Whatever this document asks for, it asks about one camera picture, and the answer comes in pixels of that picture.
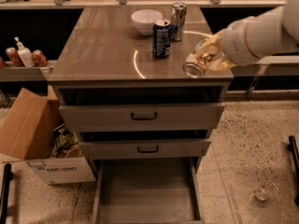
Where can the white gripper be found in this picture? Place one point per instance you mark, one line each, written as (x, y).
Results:
(234, 46)

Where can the orange soda can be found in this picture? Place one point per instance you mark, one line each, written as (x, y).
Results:
(197, 61)

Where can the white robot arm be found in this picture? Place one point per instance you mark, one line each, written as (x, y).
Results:
(247, 41)

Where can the silver soda can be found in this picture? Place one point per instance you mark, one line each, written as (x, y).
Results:
(178, 16)

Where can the blue soda can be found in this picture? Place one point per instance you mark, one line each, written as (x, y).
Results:
(161, 38)

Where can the top grey drawer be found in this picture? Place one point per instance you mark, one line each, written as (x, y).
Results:
(125, 118)

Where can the grey drawer cabinet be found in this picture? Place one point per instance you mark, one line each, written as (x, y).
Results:
(106, 61)

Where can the middle grey drawer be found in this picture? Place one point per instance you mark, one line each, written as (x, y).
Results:
(144, 149)

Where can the bottom open grey drawer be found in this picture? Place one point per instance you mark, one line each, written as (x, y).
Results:
(147, 191)

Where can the red can right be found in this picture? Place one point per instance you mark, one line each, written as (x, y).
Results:
(40, 58)

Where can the red can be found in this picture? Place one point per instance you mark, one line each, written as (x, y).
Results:
(14, 57)
(40, 58)

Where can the red can left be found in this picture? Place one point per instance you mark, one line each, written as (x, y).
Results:
(14, 57)

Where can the white bowl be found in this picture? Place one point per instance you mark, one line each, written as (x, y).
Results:
(144, 19)

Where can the black bar right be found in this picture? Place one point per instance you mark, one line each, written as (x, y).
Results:
(292, 147)

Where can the black bar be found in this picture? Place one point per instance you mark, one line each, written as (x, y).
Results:
(7, 175)
(292, 147)

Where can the clear drinking glass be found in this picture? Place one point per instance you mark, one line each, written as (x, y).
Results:
(268, 190)

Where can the green snack bag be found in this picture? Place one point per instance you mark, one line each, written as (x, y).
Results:
(64, 140)

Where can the white printed cardboard box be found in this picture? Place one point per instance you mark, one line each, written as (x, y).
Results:
(62, 170)

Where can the white pump bottle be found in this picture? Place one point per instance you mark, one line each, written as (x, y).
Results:
(25, 54)

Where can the brown cardboard box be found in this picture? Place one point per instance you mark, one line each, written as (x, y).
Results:
(27, 131)

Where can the black bar left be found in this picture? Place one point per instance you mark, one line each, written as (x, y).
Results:
(7, 175)

